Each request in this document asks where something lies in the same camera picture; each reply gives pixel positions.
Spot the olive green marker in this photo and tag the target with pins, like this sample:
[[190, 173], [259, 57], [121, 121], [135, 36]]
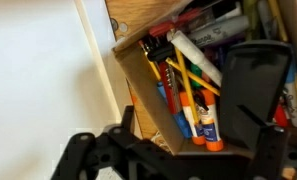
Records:
[[249, 13]]

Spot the small round silver coin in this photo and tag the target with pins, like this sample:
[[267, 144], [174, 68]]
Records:
[[114, 24], [123, 27]]

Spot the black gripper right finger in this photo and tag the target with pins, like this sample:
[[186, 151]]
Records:
[[268, 153]]

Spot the black glossy flat case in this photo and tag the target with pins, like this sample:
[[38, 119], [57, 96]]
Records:
[[254, 73]]

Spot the white glue stick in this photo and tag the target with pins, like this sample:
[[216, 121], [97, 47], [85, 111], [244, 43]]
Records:
[[194, 55]]

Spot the cardboard box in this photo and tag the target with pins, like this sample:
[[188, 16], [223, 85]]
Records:
[[148, 86]]

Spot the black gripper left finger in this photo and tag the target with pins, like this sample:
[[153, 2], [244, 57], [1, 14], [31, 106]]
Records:
[[121, 156]]

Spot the orange capped glue stick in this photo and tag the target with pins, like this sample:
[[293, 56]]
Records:
[[189, 116], [210, 126]]

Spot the small bright green item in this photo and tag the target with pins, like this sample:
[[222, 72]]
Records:
[[195, 71]]

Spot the black binder clip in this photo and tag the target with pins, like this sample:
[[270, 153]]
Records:
[[158, 48]]

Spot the yellow pencil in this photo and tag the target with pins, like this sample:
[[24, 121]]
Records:
[[201, 81], [153, 68], [186, 86], [281, 20]]

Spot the silver Sharpie marker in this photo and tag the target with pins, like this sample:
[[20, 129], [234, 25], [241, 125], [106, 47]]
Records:
[[218, 31]]

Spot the small red cap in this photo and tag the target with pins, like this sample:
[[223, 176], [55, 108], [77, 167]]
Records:
[[280, 116]]

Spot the red marker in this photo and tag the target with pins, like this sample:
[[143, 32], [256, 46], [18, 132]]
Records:
[[168, 26]]

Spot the black and white marker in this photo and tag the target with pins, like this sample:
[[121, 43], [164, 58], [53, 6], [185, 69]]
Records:
[[221, 13]]

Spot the dark grey marker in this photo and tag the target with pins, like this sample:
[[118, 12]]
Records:
[[266, 16]]

